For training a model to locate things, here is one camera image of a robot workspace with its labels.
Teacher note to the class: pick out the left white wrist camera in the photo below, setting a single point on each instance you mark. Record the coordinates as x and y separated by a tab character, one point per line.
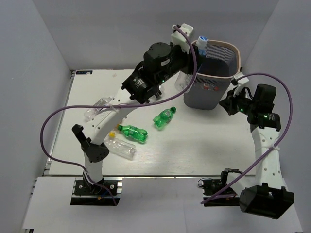
180	36

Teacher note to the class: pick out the grey mesh waste bin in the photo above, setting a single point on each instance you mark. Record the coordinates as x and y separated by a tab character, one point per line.
221	63

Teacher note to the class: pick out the clear ribbed unlabelled bottle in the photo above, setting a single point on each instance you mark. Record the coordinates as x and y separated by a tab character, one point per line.
121	148

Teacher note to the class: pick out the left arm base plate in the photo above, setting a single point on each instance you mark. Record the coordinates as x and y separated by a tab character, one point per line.
83	195

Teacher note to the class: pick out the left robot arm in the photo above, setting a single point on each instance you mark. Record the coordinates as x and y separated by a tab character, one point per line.
160	62

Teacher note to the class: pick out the large labelled clear bottle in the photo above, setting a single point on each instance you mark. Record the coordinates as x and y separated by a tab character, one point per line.
103	104

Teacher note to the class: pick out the clear bottle blue label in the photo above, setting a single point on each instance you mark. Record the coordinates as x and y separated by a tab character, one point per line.
183	79

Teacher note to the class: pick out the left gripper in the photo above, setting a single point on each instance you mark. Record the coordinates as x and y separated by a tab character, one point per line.
188	66

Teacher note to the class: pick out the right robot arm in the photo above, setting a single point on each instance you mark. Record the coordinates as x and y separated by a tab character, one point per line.
267	195

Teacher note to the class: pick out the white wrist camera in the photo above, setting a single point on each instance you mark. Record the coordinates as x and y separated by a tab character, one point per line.
239	82
180	36

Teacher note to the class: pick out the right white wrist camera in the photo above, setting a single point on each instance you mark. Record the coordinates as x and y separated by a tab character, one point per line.
239	82

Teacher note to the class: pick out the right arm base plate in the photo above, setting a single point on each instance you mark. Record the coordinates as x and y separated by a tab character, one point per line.
218	194

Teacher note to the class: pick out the small green bottle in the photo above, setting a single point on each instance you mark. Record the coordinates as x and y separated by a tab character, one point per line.
164	117

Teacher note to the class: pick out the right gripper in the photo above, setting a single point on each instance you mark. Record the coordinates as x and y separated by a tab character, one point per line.
226	103

